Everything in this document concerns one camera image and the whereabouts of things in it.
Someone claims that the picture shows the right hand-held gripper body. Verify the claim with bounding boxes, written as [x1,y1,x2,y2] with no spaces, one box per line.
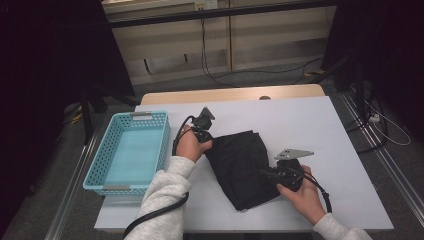
[268,148,315,193]

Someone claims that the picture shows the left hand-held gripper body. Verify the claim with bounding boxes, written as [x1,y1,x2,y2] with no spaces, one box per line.
[191,106,216,143]

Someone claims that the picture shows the black shorts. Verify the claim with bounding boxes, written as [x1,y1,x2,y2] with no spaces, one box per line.
[204,129,283,212]

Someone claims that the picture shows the light blue plastic basket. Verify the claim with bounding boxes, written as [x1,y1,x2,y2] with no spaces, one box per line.
[82,110,172,197]

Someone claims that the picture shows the person's left hand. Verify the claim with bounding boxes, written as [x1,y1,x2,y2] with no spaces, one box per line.
[175,124,214,164]

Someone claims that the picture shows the person's right hand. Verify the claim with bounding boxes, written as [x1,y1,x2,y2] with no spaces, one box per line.
[276,165,328,226]

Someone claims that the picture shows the wooden table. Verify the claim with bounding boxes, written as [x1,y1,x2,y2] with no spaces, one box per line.
[139,83,326,106]

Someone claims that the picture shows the black stand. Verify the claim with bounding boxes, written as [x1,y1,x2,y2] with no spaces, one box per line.
[308,53,368,121]
[79,83,141,146]

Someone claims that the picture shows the beige cabinet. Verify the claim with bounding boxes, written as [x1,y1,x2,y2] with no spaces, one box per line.
[101,0,338,86]

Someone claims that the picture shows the black metal bar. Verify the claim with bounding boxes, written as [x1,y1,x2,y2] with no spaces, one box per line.
[108,0,338,29]

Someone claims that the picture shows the black curtain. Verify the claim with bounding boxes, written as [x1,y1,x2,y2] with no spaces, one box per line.
[0,0,136,231]
[321,0,424,141]

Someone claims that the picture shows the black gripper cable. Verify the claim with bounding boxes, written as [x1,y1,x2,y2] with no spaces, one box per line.
[122,114,196,239]
[299,173,334,214]

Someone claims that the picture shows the black floor cable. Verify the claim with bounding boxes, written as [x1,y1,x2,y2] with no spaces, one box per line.
[199,18,324,89]

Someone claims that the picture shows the black cable bundle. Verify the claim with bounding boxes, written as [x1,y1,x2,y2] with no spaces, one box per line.
[344,96,389,154]

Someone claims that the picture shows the aluminium floor rail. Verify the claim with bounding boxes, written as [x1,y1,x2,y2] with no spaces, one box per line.
[338,89,424,228]
[44,133,101,240]

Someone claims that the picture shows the white cable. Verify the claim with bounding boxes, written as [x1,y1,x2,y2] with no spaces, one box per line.
[364,99,412,147]

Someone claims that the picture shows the white wall socket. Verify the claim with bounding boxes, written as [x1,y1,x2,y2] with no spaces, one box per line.
[194,0,218,10]

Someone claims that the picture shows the yellow cable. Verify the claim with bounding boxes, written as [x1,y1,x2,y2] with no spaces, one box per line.
[68,104,84,126]

